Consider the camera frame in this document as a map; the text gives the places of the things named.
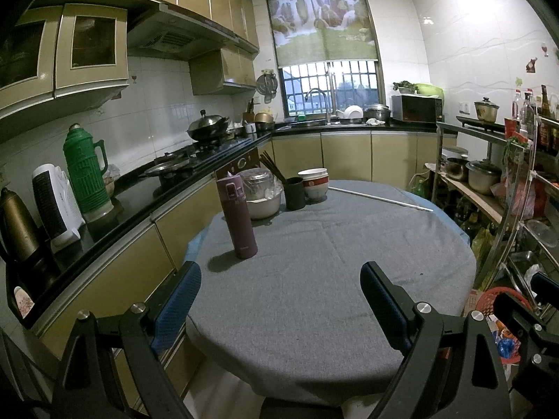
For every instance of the purple thermos bottle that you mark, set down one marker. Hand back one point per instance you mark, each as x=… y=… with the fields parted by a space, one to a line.
x=238 y=218

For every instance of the white plastic bag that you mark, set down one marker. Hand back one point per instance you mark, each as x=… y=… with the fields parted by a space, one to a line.
x=533 y=276

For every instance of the pink plastic bag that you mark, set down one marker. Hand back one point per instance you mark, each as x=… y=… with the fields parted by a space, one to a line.
x=513 y=194

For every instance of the blue table cover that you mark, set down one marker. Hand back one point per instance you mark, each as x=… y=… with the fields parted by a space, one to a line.
x=445 y=218

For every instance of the yellow plastic bag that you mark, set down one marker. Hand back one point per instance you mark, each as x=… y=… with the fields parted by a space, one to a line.
x=482 y=246

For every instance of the clear plastic bottle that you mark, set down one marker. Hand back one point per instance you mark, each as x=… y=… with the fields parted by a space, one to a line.
x=518 y=111

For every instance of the white dishes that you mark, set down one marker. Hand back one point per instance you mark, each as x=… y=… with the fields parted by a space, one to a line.
x=353 y=112

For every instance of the glass-door corner cabinets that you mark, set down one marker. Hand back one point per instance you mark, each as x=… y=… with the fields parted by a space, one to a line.
x=65 y=48

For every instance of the bronze metal jug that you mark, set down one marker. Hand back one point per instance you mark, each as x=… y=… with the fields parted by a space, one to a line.
x=17 y=227

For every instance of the gas stove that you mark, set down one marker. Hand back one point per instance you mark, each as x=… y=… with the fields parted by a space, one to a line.
x=205 y=152

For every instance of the microwave oven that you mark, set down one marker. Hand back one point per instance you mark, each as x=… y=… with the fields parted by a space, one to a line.
x=415 y=109

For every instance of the black wok with lid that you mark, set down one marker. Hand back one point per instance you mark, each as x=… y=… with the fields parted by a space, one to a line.
x=208 y=127

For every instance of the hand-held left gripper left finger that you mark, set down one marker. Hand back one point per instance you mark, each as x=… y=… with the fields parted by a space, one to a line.
x=174 y=310

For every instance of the dark glass bottle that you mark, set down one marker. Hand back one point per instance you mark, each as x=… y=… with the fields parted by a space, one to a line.
x=545 y=113

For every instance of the black chopstick cup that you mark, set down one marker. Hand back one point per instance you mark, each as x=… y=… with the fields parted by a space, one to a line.
x=295 y=194

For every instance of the leafy greens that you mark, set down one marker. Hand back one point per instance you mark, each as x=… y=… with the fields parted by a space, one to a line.
x=404 y=87

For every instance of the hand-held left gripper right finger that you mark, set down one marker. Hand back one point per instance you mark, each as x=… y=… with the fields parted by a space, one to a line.
x=386 y=310

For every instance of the white electric heater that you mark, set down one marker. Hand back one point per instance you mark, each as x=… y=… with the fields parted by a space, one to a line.
x=54 y=205

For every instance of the metal storage rack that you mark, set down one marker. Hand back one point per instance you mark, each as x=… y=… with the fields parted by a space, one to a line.
x=519 y=227

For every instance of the sink faucet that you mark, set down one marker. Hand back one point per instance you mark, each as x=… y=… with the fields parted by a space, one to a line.
x=326 y=104

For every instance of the range hood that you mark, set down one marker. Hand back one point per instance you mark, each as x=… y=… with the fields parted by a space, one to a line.
x=174 y=35

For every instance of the lidded pot with knob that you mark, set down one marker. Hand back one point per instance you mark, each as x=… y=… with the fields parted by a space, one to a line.
x=487 y=111

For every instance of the white thin rod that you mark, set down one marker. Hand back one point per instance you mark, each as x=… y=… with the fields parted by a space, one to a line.
x=380 y=198

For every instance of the hanging metal strainer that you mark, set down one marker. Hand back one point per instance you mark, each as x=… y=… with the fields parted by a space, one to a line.
x=267 y=84

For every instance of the grey tablecloth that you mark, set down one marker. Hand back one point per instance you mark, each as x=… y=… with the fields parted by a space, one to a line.
x=323 y=279

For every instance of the wall socket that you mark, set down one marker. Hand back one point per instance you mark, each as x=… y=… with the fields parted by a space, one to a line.
x=464 y=107

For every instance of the pan with lid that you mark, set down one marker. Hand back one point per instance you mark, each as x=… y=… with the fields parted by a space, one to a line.
x=168 y=172

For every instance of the metal basin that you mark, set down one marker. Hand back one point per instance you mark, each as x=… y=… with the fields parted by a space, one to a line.
x=264 y=207

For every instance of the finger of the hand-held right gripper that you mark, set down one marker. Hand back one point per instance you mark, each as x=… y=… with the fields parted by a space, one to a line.
x=546 y=288
x=511 y=312

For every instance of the large steel lidded pot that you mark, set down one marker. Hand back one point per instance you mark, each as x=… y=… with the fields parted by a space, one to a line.
x=482 y=179

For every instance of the green thermos flask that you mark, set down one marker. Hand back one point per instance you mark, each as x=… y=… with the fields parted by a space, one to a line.
x=85 y=170

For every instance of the printed roller blind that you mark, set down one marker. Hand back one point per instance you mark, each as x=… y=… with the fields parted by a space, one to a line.
x=323 y=22

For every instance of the cardboard box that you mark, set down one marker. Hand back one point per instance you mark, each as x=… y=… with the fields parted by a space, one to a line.
x=472 y=301

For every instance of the steel pot with lid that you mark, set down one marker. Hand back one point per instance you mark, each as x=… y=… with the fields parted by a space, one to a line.
x=377 y=113

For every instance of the blue plastic bag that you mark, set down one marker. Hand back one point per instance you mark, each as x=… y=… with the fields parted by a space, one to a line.
x=507 y=345

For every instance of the small beige wall cabinet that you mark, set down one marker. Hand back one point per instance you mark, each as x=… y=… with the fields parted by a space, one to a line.
x=222 y=72

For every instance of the barred window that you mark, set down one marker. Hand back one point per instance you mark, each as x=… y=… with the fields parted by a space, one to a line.
x=327 y=89

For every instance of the white red-rimmed bowl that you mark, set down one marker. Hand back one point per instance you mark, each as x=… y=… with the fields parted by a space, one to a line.
x=316 y=190
x=312 y=174

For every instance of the red plastic basket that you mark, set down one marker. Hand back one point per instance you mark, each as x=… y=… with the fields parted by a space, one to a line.
x=491 y=301

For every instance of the green plastic bottle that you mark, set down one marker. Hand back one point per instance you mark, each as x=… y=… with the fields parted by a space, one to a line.
x=421 y=190

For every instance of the small dark lidded pot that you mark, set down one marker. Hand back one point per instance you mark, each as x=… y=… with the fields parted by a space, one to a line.
x=456 y=166

